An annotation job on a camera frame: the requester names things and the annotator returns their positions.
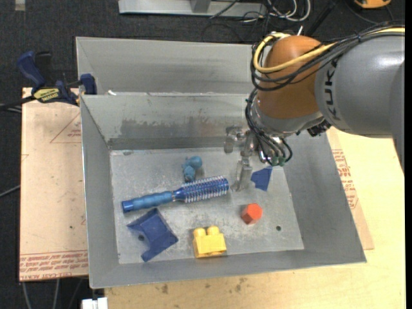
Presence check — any grey metal bin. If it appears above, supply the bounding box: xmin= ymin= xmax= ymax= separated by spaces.
xmin=75 ymin=36 xmax=367 ymax=289

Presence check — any red hexagonal block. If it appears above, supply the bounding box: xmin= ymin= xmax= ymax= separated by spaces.
xmin=239 ymin=203 xmax=263 ymax=225

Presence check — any large blue arch block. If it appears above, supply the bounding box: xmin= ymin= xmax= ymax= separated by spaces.
xmin=126 ymin=207 xmax=179 ymax=263

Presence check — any small blue block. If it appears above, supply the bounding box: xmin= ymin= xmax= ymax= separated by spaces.
xmin=250 ymin=166 xmax=274 ymax=192

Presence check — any yellow toy brick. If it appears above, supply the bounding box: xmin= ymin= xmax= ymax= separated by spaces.
xmin=192 ymin=225 xmax=228 ymax=259

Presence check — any brown cardboard board red print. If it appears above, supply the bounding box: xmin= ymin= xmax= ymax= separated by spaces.
xmin=19 ymin=87 xmax=375 ymax=283

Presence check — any blue hairbrush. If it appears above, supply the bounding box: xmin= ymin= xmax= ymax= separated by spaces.
xmin=121 ymin=175 xmax=230 ymax=214

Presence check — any blue toy animal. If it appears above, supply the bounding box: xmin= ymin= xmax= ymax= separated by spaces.
xmin=180 ymin=155 xmax=204 ymax=182

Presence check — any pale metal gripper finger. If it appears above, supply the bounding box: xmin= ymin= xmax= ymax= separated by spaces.
xmin=241 ymin=167 xmax=254 ymax=190
xmin=232 ymin=159 xmax=245 ymax=192

